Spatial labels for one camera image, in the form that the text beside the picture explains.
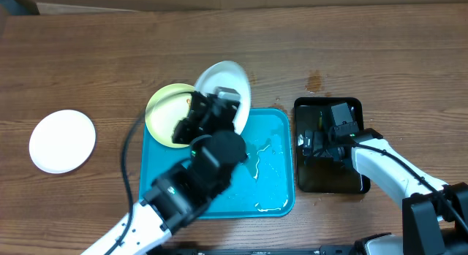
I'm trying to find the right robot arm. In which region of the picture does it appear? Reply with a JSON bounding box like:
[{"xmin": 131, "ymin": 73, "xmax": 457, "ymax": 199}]
[{"xmin": 298, "ymin": 129, "xmax": 467, "ymax": 255}]

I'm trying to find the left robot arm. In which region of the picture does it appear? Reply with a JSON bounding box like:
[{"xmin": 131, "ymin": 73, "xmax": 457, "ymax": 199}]
[{"xmin": 84, "ymin": 87, "xmax": 247, "ymax": 254}]

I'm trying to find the white plate with orange stain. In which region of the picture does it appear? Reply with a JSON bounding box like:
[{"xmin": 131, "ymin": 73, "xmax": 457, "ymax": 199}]
[{"xmin": 195, "ymin": 61, "xmax": 252, "ymax": 134}]

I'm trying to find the black water tray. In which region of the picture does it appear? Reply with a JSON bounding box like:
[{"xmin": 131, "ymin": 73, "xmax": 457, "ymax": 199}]
[{"xmin": 293, "ymin": 97, "xmax": 371, "ymax": 194}]

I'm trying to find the blue plastic tray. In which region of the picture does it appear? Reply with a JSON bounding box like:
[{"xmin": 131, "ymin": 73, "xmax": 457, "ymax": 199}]
[{"xmin": 138, "ymin": 107, "xmax": 296, "ymax": 220}]

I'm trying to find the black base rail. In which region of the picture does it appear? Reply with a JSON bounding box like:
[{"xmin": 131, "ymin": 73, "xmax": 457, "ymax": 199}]
[{"xmin": 156, "ymin": 245, "xmax": 361, "ymax": 255}]

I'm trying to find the white plate with red stain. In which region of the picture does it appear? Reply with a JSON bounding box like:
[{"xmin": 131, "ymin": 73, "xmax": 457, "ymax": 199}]
[{"xmin": 29, "ymin": 110, "xmax": 97, "ymax": 174}]

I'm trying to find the yellow-green plate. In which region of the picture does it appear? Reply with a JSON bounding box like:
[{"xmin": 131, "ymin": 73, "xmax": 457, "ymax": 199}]
[{"xmin": 145, "ymin": 83, "xmax": 195, "ymax": 148}]

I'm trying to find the right black cable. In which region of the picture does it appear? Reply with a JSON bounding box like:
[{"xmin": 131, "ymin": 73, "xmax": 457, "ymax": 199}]
[{"xmin": 352, "ymin": 142, "xmax": 468, "ymax": 234}]

